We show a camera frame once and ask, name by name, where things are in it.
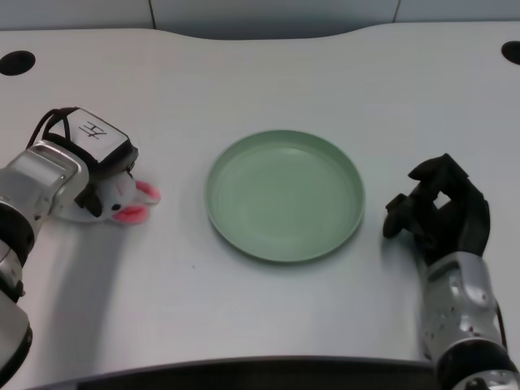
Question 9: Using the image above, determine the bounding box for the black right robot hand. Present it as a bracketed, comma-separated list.
[383, 153, 492, 268]

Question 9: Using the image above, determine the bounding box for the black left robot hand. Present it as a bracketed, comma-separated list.
[27, 106, 141, 219]

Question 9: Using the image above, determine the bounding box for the white rabbit plush doll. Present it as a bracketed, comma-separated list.
[59, 171, 162, 226]

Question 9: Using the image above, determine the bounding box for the green round plate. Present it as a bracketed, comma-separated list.
[204, 129, 366, 265]

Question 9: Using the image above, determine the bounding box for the black table cable grommet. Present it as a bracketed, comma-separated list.
[0, 50, 37, 76]
[500, 40, 520, 65]

